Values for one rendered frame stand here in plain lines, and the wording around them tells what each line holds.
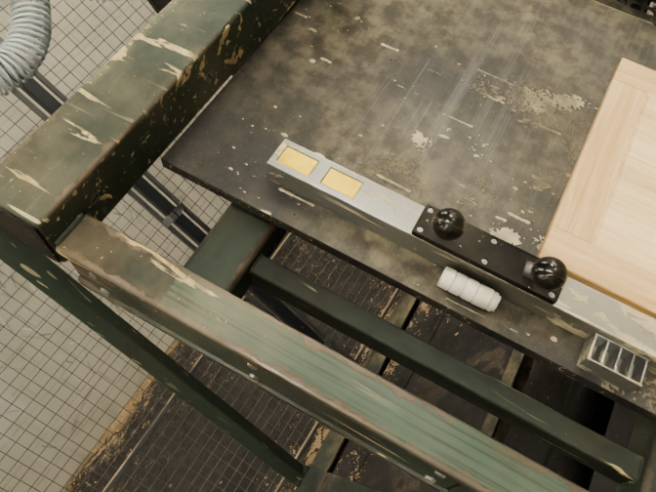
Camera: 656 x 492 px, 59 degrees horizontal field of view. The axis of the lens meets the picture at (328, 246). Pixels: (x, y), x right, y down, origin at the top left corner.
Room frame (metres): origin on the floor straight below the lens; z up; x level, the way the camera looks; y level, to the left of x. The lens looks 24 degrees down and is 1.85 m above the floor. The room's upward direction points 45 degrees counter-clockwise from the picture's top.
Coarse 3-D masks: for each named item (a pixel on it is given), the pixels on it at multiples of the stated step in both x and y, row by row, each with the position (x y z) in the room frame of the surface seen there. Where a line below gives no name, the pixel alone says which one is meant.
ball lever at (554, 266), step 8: (528, 264) 0.59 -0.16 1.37; (536, 264) 0.50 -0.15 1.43; (544, 264) 0.50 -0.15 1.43; (552, 264) 0.49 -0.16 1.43; (560, 264) 0.49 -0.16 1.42; (528, 272) 0.58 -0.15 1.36; (536, 272) 0.50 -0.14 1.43; (544, 272) 0.49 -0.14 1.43; (552, 272) 0.49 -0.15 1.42; (560, 272) 0.48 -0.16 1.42; (536, 280) 0.50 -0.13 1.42; (544, 280) 0.49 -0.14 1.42; (552, 280) 0.48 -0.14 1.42; (560, 280) 0.48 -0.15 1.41; (544, 288) 0.49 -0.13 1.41; (552, 288) 0.49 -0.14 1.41
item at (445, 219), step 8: (448, 208) 0.57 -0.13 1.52; (440, 216) 0.56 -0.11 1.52; (448, 216) 0.55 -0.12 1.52; (456, 216) 0.55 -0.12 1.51; (432, 224) 0.57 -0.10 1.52; (440, 224) 0.56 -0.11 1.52; (448, 224) 0.55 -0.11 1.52; (456, 224) 0.55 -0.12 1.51; (464, 224) 0.55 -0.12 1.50; (440, 232) 0.56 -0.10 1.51; (448, 232) 0.55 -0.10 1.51; (456, 232) 0.55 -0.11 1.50; (448, 240) 0.56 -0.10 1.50
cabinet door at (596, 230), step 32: (608, 96) 0.79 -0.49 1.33; (640, 96) 0.78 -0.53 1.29; (608, 128) 0.75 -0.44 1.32; (640, 128) 0.74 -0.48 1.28; (608, 160) 0.71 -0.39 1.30; (640, 160) 0.70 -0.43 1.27; (576, 192) 0.68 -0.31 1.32; (608, 192) 0.67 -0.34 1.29; (640, 192) 0.67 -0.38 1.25; (576, 224) 0.65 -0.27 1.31; (608, 224) 0.64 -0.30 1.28; (640, 224) 0.63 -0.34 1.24; (544, 256) 0.63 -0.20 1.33; (576, 256) 0.62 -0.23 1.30; (608, 256) 0.61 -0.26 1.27; (640, 256) 0.60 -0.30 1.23; (608, 288) 0.58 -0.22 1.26; (640, 288) 0.57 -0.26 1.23
